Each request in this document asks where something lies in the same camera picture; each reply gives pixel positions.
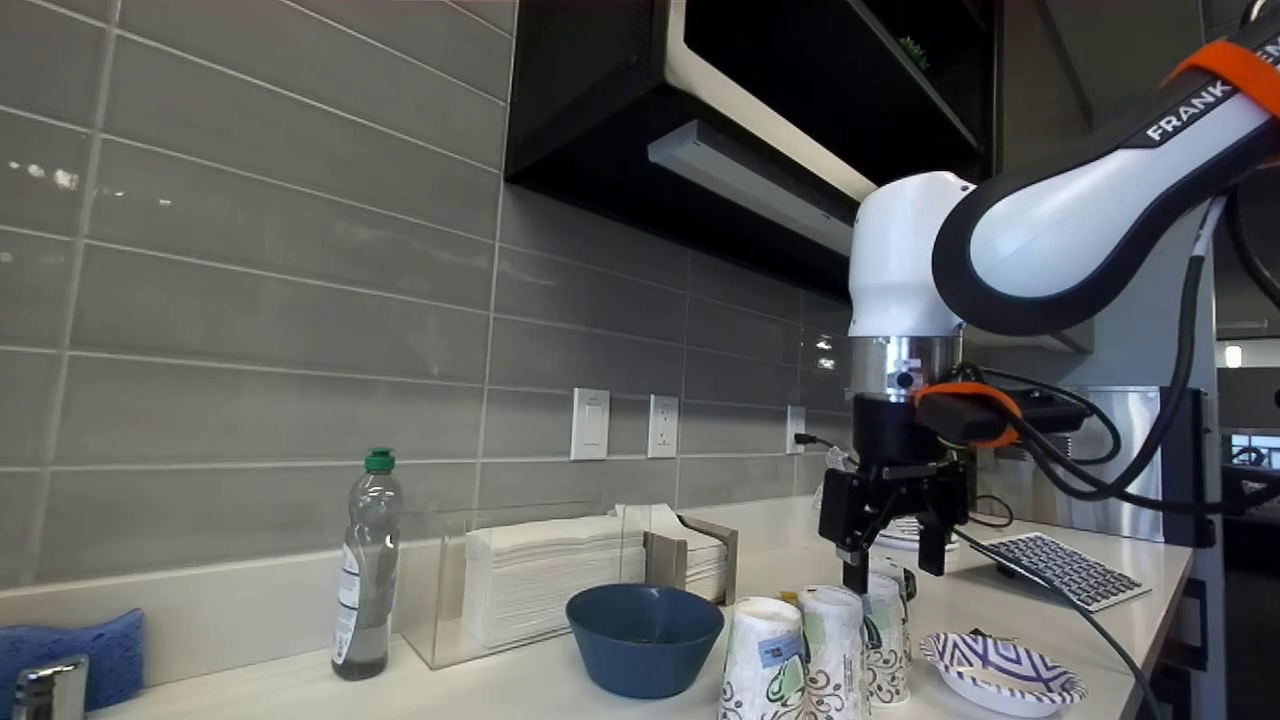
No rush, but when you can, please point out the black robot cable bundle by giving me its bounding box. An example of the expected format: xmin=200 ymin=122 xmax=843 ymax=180
xmin=957 ymin=195 xmax=1280 ymax=519

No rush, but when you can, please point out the clear acrylic napkin holder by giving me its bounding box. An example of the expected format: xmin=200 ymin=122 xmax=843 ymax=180
xmin=396 ymin=512 xmax=650 ymax=674

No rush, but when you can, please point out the brown cardboard napkin box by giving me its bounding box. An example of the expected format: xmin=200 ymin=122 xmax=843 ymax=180
xmin=639 ymin=516 xmax=740 ymax=613

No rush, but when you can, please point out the tall paper cup stack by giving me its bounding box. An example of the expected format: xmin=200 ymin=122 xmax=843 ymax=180
xmin=872 ymin=516 xmax=928 ymax=582

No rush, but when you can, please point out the silver laptop keyboard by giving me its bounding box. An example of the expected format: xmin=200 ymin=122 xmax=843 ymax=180
xmin=957 ymin=528 xmax=1153 ymax=617

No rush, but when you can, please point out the blue patterned paper plate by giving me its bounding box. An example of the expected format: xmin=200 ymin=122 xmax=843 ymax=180
xmin=928 ymin=629 xmax=1084 ymax=720

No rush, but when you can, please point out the patterned paper cup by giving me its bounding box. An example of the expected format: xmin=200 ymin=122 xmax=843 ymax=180
xmin=857 ymin=573 xmax=920 ymax=707
xmin=796 ymin=582 xmax=872 ymax=720
xmin=717 ymin=592 xmax=813 ymax=720

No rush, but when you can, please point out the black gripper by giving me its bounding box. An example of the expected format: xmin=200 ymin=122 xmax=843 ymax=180
xmin=817 ymin=397 xmax=975 ymax=599

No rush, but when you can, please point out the thin black cable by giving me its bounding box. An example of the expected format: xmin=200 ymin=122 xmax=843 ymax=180
xmin=946 ymin=523 xmax=1153 ymax=702

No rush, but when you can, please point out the blue sponge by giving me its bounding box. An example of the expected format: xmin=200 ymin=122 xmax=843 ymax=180
xmin=0 ymin=606 xmax=147 ymax=718

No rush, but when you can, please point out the white wall switch plate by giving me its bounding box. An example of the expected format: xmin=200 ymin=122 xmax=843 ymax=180
xmin=566 ymin=385 xmax=611 ymax=464

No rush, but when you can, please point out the chrome soap dispenser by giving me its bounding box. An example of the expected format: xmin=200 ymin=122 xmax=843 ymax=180
xmin=9 ymin=652 xmax=96 ymax=720

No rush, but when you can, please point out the stainless steel appliance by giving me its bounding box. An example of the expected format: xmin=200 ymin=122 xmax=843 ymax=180
xmin=1064 ymin=385 xmax=1172 ymax=544

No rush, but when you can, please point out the under cabinet light strip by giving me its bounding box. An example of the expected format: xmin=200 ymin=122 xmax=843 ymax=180
xmin=648 ymin=115 xmax=857 ymax=256

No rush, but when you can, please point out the black wrist camera orange mount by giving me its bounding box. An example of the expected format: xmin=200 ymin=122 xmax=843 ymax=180
xmin=913 ymin=378 xmax=1031 ymax=451

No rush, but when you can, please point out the white napkin stack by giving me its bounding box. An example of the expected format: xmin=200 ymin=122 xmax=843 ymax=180
xmin=456 ymin=519 xmax=633 ymax=652

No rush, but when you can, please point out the clear bottle green cap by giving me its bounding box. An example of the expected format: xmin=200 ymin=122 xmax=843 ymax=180
xmin=327 ymin=446 xmax=409 ymax=686

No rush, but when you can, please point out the black overhead kitchen cabinet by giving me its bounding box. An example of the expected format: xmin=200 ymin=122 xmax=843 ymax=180
xmin=505 ymin=0 xmax=994 ymax=306

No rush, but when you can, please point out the blue bowl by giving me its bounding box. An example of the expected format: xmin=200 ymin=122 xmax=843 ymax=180
xmin=564 ymin=582 xmax=726 ymax=704

